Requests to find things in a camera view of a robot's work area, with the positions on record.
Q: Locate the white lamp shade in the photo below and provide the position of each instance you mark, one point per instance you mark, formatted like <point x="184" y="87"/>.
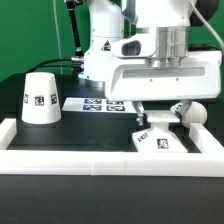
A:
<point x="40" y="100"/>

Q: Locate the white lamp base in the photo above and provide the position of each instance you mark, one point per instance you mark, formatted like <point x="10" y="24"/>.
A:
<point x="158" y="138"/>

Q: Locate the black camera stand pole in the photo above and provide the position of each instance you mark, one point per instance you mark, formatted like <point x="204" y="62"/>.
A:
<point x="71" y="4"/>

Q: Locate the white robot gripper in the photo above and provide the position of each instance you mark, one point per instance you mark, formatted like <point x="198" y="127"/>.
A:
<point x="133" y="78"/>

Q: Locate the white lamp bulb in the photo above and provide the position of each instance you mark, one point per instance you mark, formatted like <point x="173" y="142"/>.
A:
<point x="196" y="114"/>

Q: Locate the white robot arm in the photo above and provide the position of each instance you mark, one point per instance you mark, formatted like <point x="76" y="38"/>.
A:
<point x="139" y="52"/>

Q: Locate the white U-shaped fence frame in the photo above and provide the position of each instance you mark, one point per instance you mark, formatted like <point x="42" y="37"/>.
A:
<point x="207" y="164"/>

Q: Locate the white marker tag sheet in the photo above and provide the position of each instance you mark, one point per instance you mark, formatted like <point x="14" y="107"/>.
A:
<point x="98" y="105"/>

